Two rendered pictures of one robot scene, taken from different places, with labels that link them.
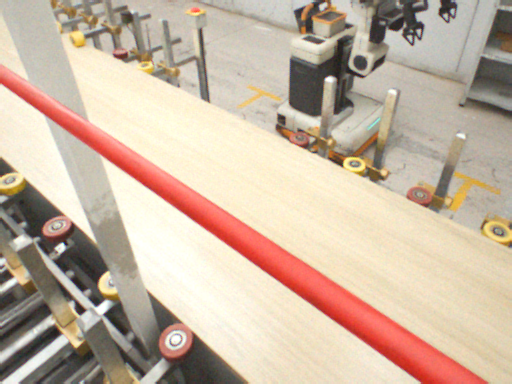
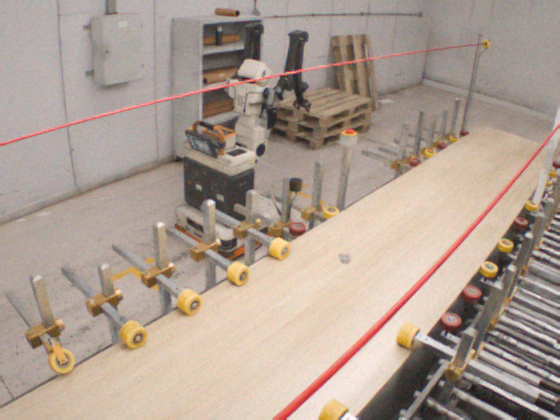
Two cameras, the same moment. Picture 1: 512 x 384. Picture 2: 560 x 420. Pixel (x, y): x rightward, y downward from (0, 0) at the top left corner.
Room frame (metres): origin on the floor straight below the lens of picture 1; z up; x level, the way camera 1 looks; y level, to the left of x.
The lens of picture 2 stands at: (2.12, 2.83, 2.05)
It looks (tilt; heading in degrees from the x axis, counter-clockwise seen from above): 29 degrees down; 270
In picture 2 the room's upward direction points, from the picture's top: 4 degrees clockwise
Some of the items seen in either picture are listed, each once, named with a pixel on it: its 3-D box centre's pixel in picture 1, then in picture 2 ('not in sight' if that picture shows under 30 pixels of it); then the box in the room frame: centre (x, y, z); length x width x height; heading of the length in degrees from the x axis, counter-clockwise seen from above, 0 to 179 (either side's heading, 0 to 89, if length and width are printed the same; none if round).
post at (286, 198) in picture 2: (142, 52); (285, 220); (2.12, 0.79, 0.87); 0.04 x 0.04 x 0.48; 52
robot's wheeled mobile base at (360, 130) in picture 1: (333, 118); (229, 219); (2.55, -0.41, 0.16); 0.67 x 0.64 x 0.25; 51
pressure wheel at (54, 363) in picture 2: not in sight; (61, 360); (2.80, 1.90, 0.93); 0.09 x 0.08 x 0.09; 142
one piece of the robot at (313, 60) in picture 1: (328, 63); (221, 173); (2.61, -0.34, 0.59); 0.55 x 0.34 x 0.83; 141
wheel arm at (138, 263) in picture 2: (71, 7); (149, 271); (2.63, 1.39, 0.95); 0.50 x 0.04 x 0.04; 142
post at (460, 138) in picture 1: (442, 187); (429, 142); (1.04, -0.59, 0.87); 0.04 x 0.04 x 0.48; 52
